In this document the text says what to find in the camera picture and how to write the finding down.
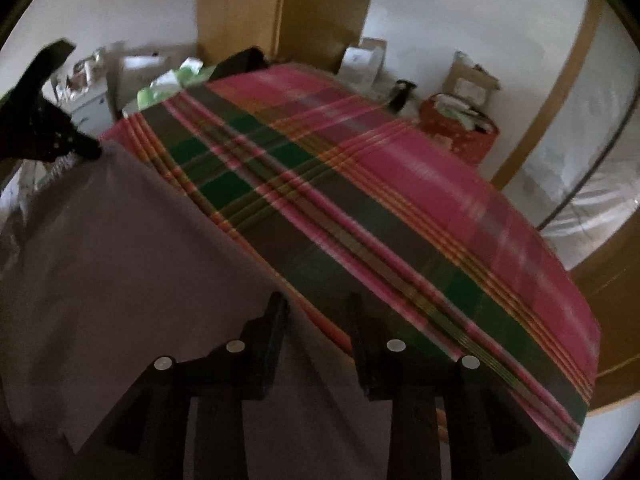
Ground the brown cardboard box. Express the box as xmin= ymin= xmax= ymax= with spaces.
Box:
xmin=442 ymin=50 xmax=502 ymax=107

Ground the small white box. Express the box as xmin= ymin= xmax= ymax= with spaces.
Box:
xmin=340 ymin=37 xmax=388 ymax=88

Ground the white cabinet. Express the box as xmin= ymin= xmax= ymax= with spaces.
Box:
xmin=105 ymin=45 xmax=198 ymax=121

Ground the wooden wardrobe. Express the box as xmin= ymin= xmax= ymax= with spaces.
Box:
xmin=197 ymin=0 xmax=383 ymax=73

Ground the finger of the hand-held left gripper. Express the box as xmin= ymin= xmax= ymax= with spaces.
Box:
xmin=27 ymin=102 xmax=104 ymax=164

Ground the red bucket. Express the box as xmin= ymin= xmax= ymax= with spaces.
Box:
xmin=417 ymin=92 xmax=501 ymax=166

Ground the wooden door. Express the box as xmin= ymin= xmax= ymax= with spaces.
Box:
xmin=570 ymin=225 xmax=640 ymax=416

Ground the green packet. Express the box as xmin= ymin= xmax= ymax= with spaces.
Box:
xmin=136 ymin=57 xmax=216 ymax=111

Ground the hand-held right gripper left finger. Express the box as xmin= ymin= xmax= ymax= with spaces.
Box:
xmin=62 ymin=291 xmax=290 ymax=480

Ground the mauve garment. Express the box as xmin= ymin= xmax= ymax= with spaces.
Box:
xmin=0 ymin=140 xmax=451 ymax=480

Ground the black cloth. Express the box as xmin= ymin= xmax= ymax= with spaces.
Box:
xmin=207 ymin=46 xmax=271 ymax=81

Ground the plastic-covered sliding door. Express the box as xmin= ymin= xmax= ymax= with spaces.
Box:
xmin=502 ymin=10 xmax=640 ymax=271

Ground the pink plaid bed sheet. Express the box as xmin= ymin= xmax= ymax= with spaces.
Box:
xmin=97 ymin=62 xmax=601 ymax=463

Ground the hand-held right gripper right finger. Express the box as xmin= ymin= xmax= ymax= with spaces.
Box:
xmin=349 ymin=292 xmax=578 ymax=480

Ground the wooden door frame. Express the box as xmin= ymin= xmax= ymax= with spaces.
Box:
xmin=490 ymin=0 xmax=608 ymax=191

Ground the black bottle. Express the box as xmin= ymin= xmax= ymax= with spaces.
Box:
xmin=387 ymin=80 xmax=417 ymax=114

